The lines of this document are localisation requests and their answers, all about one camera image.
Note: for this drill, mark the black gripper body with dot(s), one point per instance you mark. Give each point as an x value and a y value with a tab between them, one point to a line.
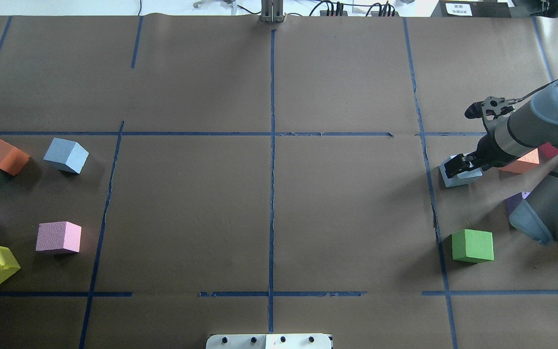
488	149

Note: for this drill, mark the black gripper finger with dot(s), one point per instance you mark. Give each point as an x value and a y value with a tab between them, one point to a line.
454	165
469	172

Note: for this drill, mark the light blue foam block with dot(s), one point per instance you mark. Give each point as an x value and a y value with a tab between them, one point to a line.
460	179
66	156

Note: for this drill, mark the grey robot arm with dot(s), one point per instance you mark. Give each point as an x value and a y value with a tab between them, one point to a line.
515	127

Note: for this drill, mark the purple foam block right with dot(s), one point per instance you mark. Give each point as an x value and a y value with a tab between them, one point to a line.
512	202

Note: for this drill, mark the orange foam block right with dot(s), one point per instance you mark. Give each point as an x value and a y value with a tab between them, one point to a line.
524	164

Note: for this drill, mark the orange foam block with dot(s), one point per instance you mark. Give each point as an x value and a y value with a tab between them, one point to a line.
524	164
12	159

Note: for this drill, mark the green foam block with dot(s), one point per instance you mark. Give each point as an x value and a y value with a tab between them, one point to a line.
472	246

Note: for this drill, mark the red bin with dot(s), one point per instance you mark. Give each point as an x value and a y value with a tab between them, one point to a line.
547	150

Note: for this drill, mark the black box with label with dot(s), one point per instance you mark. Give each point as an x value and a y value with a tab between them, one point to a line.
471	8

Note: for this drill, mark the pink foam block left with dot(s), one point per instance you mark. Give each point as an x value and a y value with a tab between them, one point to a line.
58	238

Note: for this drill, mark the orange foam block left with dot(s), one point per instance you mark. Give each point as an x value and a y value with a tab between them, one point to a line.
12	159

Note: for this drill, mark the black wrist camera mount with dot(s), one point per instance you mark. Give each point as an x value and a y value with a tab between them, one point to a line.
490	107

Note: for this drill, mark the aluminium frame post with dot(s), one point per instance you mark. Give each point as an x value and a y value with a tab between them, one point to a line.
272	11

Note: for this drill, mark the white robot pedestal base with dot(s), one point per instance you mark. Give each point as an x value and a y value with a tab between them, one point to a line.
270	341

